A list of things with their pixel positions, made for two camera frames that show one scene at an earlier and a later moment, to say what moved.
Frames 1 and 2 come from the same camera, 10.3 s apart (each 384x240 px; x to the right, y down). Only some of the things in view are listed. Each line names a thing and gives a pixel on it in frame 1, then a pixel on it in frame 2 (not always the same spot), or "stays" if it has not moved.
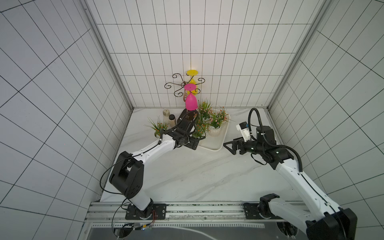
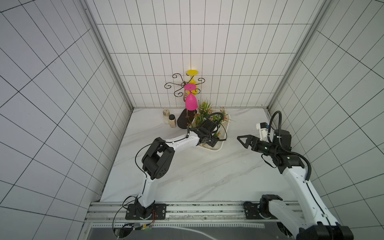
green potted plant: x=204 y=109 stays
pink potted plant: x=216 y=121 stays
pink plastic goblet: x=191 y=102 stays
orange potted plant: x=157 y=127 -> x=217 y=134
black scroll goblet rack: x=186 y=86 stays
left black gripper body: x=189 y=141 -> x=211 y=140
